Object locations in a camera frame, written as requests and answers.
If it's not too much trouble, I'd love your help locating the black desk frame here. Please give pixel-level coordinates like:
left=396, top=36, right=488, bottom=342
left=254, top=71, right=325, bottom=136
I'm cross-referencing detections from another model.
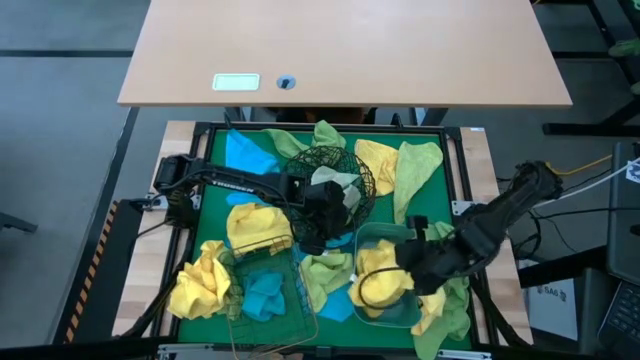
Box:
left=529, top=0, right=640, bottom=138

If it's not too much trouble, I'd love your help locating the bronze wire rectangular basket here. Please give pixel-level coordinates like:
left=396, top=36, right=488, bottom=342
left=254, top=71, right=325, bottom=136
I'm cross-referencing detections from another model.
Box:
left=219, top=234, right=320, bottom=359

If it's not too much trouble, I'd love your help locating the black hazard-striped panel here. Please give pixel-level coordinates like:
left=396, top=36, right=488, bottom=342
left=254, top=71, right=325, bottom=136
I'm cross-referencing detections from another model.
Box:
left=52, top=198, right=147, bottom=346

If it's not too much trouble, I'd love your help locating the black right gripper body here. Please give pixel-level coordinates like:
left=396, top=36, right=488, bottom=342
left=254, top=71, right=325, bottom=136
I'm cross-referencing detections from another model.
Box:
left=394, top=215, right=462, bottom=297

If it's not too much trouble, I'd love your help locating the white cable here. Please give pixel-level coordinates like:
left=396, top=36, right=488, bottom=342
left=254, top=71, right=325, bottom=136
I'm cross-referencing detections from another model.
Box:
left=530, top=158, right=640, bottom=210

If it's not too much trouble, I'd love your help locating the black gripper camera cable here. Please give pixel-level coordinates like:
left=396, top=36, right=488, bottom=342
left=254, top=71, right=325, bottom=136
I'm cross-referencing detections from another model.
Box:
left=356, top=266, right=407, bottom=310

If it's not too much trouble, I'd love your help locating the black furniture foot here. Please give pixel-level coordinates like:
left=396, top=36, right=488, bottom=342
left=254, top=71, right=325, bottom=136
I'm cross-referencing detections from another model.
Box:
left=0, top=211, right=39, bottom=235

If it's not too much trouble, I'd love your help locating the white rectangular desk plate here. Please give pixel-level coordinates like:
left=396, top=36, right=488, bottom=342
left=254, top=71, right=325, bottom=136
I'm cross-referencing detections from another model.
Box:
left=211, top=72, right=262, bottom=93

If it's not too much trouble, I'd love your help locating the black metal beam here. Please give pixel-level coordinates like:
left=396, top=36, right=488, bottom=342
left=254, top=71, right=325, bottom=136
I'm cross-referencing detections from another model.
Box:
left=517, top=244, right=609, bottom=290

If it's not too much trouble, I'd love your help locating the grey equipment case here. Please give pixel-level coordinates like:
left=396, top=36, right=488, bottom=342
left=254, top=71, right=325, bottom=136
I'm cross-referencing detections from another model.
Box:
left=606, top=141, right=640, bottom=287

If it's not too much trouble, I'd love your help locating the white metal plate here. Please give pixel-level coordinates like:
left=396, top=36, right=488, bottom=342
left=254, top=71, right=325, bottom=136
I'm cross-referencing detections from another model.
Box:
left=156, top=343, right=202, bottom=360
left=433, top=348, right=494, bottom=360

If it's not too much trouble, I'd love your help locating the yellow cable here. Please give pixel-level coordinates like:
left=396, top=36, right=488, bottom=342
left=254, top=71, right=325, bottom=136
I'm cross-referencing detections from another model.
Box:
left=545, top=153, right=614, bottom=178

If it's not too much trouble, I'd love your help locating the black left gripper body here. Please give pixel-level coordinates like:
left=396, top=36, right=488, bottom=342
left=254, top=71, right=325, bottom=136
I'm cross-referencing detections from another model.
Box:
left=287, top=174, right=351, bottom=255

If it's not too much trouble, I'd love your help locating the green object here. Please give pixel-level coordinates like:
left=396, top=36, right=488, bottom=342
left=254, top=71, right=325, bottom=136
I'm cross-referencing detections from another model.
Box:
left=607, top=38, right=640, bottom=59

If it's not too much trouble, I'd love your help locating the green table mat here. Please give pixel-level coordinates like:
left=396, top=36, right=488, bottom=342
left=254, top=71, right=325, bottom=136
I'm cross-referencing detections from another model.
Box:
left=177, top=128, right=474, bottom=351

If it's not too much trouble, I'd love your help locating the teal plastic bin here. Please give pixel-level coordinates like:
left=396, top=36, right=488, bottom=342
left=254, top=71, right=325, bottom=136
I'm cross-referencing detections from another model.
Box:
left=351, top=221, right=427, bottom=330

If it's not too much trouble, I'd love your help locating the dark laptop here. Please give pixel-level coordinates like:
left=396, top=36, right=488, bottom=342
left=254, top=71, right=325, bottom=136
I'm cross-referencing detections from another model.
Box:
left=596, top=279, right=640, bottom=360

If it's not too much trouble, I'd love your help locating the tan wooden desk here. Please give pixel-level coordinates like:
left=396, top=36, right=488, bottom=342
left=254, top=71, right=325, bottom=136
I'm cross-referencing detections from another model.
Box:
left=117, top=0, right=574, bottom=109

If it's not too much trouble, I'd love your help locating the black round wire basket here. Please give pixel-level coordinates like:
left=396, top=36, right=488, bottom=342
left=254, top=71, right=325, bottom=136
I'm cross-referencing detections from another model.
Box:
left=283, top=145, right=377, bottom=241

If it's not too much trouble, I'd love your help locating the white cardboard box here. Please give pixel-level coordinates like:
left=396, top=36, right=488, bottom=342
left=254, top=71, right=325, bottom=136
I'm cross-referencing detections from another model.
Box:
left=526, top=277, right=581, bottom=342

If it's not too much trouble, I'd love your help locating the black cable bundle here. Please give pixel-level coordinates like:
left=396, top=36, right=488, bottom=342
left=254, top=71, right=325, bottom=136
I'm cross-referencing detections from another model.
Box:
left=458, top=239, right=532, bottom=349
left=119, top=227, right=197, bottom=339

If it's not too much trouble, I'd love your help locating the black metal table frame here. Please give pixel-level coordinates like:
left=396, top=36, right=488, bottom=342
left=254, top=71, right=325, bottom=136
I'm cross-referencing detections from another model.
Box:
left=149, top=121, right=501, bottom=351

